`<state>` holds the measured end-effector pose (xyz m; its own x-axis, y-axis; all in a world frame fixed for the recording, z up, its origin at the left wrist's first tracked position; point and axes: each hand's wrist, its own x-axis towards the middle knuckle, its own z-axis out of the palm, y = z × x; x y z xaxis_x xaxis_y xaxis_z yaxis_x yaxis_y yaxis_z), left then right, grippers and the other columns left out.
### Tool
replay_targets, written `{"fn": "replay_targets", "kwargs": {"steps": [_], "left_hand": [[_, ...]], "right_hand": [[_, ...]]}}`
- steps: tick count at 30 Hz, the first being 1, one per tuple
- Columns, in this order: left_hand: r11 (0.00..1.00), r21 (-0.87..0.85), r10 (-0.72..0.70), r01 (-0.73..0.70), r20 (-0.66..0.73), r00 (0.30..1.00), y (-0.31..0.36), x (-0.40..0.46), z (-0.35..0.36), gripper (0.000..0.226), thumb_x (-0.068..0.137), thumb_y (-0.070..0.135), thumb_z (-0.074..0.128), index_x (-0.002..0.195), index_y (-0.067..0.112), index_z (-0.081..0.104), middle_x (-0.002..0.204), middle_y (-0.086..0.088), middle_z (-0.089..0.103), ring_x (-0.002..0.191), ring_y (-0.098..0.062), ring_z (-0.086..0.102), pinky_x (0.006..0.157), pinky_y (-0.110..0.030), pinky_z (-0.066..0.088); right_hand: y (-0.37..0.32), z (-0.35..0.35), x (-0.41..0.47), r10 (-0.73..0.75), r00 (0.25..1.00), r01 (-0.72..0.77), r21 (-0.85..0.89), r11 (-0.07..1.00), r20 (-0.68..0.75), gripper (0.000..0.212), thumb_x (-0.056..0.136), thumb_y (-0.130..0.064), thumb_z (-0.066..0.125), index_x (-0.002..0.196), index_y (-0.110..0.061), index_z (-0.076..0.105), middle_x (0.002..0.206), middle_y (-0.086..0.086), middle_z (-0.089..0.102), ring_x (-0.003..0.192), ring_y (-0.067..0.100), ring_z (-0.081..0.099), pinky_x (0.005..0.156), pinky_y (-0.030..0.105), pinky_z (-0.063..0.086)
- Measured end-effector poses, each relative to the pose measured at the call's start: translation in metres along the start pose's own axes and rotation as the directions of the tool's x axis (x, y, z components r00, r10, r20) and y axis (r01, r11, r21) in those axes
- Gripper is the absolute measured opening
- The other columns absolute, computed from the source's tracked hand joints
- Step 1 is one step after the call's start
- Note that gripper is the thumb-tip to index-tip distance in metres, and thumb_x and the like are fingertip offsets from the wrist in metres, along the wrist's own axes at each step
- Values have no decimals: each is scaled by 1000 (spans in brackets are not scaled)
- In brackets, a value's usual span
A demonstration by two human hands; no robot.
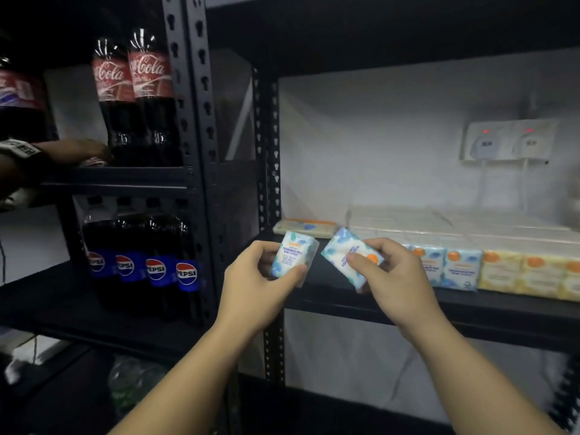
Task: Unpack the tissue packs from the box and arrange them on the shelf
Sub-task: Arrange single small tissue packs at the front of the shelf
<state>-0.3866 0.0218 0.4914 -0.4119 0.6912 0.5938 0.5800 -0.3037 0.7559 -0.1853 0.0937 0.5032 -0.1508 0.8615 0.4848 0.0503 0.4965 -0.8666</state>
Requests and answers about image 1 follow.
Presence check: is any person's left hand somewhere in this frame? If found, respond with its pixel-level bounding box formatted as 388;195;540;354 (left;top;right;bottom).
217;240;309;343

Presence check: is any person's right hand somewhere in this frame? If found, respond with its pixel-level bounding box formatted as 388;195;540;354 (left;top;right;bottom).
346;237;450;344

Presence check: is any blue white tissue packet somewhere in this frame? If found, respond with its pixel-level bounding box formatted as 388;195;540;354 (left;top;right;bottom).
270;230;321;287
320;227;385;293

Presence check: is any person's left forearm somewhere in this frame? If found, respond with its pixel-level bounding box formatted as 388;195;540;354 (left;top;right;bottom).
108;321;257;435

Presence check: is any person's right forearm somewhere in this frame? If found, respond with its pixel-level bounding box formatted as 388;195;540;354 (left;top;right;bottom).
399;319;567;435

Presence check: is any orange edged tissue packet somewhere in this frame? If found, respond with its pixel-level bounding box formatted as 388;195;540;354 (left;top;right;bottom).
272;218;339;239

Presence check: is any blue label cola bottle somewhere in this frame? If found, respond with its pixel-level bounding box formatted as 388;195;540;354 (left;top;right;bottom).
112;214;148;315
174;219;203;324
144;215;178;321
82;214;117;308

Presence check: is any stack of wrapped tissue packs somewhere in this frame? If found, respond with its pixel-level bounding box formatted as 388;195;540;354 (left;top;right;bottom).
348;205;580;304

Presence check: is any black metal tissue rack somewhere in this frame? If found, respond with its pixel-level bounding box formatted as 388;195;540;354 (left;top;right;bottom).
181;0;580;435

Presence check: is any white power plug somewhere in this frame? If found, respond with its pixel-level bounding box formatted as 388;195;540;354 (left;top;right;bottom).
469;137;500;162
516;132;543;160

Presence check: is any green plastic bottles pack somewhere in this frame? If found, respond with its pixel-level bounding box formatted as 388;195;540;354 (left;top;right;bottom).
108;355;169;418

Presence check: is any black metal drinks rack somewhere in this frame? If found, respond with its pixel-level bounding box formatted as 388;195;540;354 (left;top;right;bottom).
0;0;219;435

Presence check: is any red label cola bottle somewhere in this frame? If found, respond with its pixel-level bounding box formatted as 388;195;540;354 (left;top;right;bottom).
0;56;58;143
128;28;183;167
92;38;137;166

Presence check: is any white double wall socket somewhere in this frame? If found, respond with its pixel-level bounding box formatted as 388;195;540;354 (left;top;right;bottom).
459;118;559;164

